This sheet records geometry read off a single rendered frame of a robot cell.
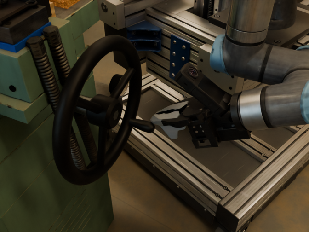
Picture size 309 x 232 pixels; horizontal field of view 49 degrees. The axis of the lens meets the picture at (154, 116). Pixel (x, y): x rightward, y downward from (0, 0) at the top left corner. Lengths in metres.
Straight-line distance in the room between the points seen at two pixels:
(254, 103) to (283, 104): 0.05
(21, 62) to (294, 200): 1.31
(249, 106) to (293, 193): 1.06
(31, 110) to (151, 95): 1.11
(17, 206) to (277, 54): 0.64
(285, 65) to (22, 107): 0.47
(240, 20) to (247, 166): 0.84
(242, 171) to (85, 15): 0.84
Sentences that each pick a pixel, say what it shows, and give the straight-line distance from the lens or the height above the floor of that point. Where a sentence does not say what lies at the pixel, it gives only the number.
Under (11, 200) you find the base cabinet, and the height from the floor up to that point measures 0.60.
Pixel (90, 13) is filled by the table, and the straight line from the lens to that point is 0.87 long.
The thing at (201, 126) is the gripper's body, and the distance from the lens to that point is 0.67.
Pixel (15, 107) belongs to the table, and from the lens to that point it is 0.61.
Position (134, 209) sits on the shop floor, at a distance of 1.47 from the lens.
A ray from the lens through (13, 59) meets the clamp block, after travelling 0.56.
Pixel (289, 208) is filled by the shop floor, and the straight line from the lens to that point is 1.58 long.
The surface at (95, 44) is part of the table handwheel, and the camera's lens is 0.57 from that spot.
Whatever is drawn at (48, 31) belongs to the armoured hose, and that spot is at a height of 0.97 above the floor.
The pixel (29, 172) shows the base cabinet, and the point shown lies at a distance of 0.83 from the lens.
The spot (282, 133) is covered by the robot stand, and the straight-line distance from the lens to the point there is 1.56.
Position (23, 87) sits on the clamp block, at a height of 0.90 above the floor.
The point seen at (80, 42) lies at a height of 0.82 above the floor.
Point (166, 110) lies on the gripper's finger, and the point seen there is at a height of 0.76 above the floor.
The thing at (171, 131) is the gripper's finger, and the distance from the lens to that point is 0.71.
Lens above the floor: 1.23
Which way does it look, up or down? 41 degrees down
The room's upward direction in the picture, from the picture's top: straight up
